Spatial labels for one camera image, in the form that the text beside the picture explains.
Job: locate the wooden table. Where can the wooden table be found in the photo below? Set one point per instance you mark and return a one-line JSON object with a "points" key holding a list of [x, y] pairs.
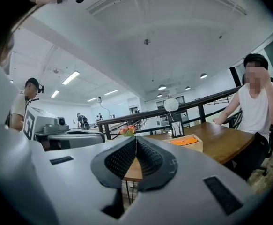
{"points": [[223, 139]]}

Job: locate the black office chair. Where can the black office chair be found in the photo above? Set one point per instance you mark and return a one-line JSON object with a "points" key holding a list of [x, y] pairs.
{"points": [[272, 144]]}

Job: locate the wooden tissue holder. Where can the wooden tissue holder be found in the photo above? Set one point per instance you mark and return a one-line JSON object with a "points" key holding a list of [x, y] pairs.
{"points": [[197, 147]]}

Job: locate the white security camera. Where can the white security camera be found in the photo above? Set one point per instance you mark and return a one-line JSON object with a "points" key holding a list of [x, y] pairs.
{"points": [[100, 99]]}

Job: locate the round pendant ceiling lamp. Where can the round pendant ceiling lamp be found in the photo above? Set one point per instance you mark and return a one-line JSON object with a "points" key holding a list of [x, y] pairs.
{"points": [[162, 87], [159, 95], [203, 76], [187, 88]]}

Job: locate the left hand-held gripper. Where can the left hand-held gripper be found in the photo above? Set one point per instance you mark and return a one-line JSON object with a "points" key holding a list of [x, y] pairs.
{"points": [[42, 125]]}

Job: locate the long ceiling tube light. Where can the long ceiling tube light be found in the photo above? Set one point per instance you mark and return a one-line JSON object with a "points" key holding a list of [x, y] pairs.
{"points": [[111, 92], [55, 93], [92, 99], [70, 77]]}

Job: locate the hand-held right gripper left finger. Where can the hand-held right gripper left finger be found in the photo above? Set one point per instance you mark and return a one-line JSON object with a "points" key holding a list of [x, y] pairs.
{"points": [[117, 160]]}

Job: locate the black metal railing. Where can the black metal railing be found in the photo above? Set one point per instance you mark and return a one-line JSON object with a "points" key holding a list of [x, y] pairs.
{"points": [[150, 115]]}

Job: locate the orange pack of tissues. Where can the orange pack of tissues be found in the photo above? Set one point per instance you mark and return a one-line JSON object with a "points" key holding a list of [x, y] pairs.
{"points": [[183, 141]]}

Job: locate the round ceiling smoke detector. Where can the round ceiling smoke detector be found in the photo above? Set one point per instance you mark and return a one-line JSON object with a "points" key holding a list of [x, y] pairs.
{"points": [[147, 42]]}

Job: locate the white ball lamp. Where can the white ball lamp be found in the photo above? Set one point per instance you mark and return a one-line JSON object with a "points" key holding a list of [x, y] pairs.
{"points": [[171, 105]]}

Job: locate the colourful flower bouquet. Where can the colourful flower bouquet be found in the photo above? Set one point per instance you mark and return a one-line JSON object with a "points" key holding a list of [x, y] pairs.
{"points": [[127, 130]]}

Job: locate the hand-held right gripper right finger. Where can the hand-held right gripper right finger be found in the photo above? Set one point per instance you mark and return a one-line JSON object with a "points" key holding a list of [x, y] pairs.
{"points": [[150, 157]]}

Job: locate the black picture frame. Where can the black picture frame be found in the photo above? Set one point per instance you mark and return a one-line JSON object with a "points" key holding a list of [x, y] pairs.
{"points": [[177, 129]]}

